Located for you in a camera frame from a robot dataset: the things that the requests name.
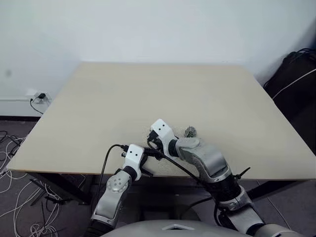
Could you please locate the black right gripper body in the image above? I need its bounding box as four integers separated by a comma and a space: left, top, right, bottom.
147, 129, 164, 150

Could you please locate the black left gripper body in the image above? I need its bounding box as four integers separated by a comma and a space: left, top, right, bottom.
138, 153, 147, 171

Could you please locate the silver spoked rotor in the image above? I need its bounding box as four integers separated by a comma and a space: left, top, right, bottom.
183, 125, 198, 138

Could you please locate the grey robot torso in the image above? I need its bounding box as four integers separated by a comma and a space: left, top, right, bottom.
105, 213, 316, 237

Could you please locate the black bag with white piping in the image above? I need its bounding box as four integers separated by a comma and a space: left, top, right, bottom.
262, 48, 316, 139

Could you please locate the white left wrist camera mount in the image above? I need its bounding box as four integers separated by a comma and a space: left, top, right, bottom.
121, 143, 147, 181

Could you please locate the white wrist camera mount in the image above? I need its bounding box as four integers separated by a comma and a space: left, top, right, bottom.
150, 118, 179, 159
121, 143, 147, 181

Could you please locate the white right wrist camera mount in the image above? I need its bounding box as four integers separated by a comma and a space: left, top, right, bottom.
150, 118, 179, 159

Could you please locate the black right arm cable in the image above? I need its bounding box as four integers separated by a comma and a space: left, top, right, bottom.
146, 137, 213, 196

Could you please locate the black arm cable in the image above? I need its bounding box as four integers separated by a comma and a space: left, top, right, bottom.
90, 143, 129, 218
146, 137, 213, 196

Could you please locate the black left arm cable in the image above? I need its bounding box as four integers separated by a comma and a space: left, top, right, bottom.
90, 143, 129, 218

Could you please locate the black cable tie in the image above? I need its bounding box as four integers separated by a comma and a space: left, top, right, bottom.
234, 166, 252, 180

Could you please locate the white wall socket box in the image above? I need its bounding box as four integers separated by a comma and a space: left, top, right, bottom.
34, 91, 52, 105

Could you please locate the black plug cord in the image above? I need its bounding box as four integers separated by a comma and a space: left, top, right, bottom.
30, 97, 44, 115

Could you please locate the white floor cable tangle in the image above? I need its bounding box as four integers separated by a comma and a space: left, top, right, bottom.
0, 134, 62, 237

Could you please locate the black floor cable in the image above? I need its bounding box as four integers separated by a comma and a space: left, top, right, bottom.
0, 130, 26, 150

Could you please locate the white wall cable trunking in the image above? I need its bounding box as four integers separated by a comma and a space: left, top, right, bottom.
0, 98, 32, 103

